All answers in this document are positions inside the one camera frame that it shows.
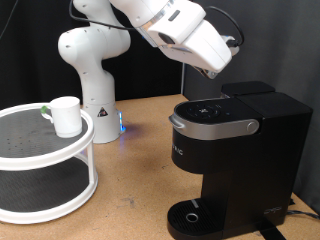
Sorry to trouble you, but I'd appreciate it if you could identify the white two-tier turntable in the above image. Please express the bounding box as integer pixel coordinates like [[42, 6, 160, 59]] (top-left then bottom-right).
[[0, 102, 99, 225]]

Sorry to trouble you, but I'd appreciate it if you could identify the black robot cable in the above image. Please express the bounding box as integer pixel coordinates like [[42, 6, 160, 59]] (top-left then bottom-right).
[[68, 0, 245, 48]]

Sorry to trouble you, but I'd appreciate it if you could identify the black Keurig coffee machine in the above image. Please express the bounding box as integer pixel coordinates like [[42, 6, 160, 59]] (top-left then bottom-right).
[[167, 91, 314, 240]]

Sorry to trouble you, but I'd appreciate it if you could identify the black curtain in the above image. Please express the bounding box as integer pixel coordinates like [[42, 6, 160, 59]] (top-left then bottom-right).
[[0, 0, 188, 111]]

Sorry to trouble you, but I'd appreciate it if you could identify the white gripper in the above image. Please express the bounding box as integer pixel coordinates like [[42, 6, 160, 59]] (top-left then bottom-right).
[[156, 19, 234, 80]]

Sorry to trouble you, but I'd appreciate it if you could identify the white mug green-taped handle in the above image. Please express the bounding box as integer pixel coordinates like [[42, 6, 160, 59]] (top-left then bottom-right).
[[40, 96, 83, 139]]

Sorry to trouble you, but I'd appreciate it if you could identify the coffee machine power cable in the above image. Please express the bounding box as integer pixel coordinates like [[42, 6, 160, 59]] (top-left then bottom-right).
[[287, 209, 320, 221]]

